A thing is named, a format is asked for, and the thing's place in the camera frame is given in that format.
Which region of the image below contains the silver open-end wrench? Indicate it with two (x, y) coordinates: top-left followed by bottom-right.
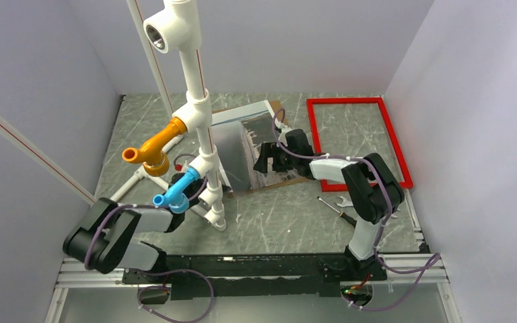
(337, 196), (388, 222)

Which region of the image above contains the aluminium extrusion frame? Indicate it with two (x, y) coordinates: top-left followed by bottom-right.
(45, 254), (462, 322)

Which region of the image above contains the white pole with red stripe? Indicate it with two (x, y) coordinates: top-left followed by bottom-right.
(126, 0), (174, 117)

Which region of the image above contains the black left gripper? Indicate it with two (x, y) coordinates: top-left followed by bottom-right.
(182, 171), (231, 211)

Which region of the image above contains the orange pipe elbow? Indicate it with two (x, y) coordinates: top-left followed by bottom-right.
(122, 117), (187, 177)

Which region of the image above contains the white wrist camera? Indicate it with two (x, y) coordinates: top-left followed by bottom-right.
(275, 124), (292, 145)
(174, 163), (189, 173)

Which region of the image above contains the white pipe stand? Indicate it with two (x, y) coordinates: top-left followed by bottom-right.
(111, 0), (228, 231)

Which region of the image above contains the blue pipe elbow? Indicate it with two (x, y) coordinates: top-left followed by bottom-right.
(152, 167), (202, 214)

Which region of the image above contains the black and white photo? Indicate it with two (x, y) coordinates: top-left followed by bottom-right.
(209, 100), (304, 193)

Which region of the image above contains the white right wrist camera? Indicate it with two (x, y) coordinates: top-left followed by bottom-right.
(275, 124), (292, 145)

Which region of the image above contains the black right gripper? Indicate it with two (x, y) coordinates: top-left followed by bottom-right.
(253, 143), (298, 174)

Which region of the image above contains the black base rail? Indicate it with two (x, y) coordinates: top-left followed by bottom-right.
(122, 252), (387, 300)

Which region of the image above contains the red picture frame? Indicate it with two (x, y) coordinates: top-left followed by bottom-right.
(306, 97), (414, 189)

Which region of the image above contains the white diagonal pole left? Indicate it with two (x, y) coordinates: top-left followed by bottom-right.
(0, 115), (96, 205)

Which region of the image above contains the yellow black screwdriver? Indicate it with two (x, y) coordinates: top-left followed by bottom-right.
(316, 196), (357, 227)

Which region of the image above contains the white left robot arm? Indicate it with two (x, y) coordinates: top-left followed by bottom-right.
(62, 197), (185, 283)

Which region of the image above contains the brown frame backing board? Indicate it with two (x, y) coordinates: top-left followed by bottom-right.
(211, 100), (308, 193)

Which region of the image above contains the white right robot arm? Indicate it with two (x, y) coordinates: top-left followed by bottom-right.
(253, 129), (405, 279)

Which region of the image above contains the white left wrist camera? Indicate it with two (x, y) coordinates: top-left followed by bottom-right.
(174, 163), (189, 173)

